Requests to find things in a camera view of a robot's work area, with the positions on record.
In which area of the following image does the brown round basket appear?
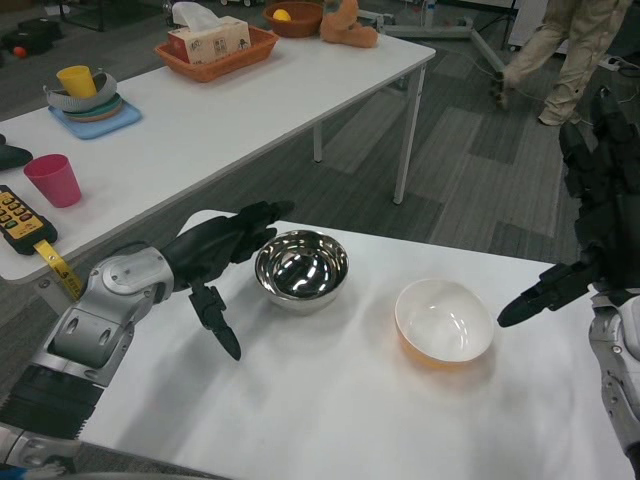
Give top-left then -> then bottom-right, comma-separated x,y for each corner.
262,1 -> 325,39

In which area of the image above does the yellow plastic cup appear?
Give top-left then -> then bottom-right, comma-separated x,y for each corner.
56,65 -> 98,99

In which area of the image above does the black curved object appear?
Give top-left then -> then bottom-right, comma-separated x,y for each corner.
0,133 -> 34,172

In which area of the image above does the shiny metal bowl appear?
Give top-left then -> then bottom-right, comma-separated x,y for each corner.
254,229 -> 350,316

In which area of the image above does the black bag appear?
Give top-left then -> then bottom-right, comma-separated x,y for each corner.
2,19 -> 64,51

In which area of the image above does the white metal stand base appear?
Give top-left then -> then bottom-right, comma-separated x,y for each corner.
357,0 -> 506,81

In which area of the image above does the cardboard tissue box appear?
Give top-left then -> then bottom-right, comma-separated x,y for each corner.
167,1 -> 252,65

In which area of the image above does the white folding table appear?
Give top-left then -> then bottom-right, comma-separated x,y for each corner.
0,32 -> 437,311

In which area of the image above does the white bowl with orange outside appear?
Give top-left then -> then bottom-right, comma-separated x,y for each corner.
394,278 -> 495,370

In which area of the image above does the grey ribbed bowl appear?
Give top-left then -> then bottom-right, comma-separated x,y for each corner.
43,72 -> 120,114

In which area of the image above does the orange rectangular basket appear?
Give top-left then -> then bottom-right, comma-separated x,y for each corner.
153,24 -> 280,84

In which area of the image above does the stack of coloured plates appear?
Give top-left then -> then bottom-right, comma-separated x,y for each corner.
62,94 -> 124,124

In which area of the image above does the yellow strap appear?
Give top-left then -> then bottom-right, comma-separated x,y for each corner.
33,239 -> 84,301

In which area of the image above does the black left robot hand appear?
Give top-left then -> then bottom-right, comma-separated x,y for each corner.
162,200 -> 296,362

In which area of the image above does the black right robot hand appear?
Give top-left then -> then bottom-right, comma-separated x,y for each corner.
497,87 -> 640,329

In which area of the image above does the light blue square tray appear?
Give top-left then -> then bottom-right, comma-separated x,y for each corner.
48,99 -> 143,140

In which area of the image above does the black yellow remote controller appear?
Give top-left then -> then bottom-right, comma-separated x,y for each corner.
0,184 -> 59,256

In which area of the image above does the person in beige trousers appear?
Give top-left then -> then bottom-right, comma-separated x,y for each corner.
492,0 -> 621,127

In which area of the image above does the pink plastic cup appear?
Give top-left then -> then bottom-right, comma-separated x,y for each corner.
23,153 -> 83,209

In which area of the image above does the orange plush bear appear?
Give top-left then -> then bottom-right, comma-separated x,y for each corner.
319,0 -> 379,49

